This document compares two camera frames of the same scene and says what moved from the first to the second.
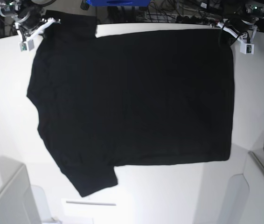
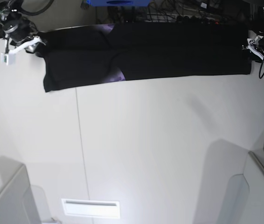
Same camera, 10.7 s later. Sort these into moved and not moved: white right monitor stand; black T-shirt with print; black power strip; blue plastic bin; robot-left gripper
Moved: black T-shirt with print; robot-left gripper
Not moved: blue plastic bin; black power strip; white right monitor stand
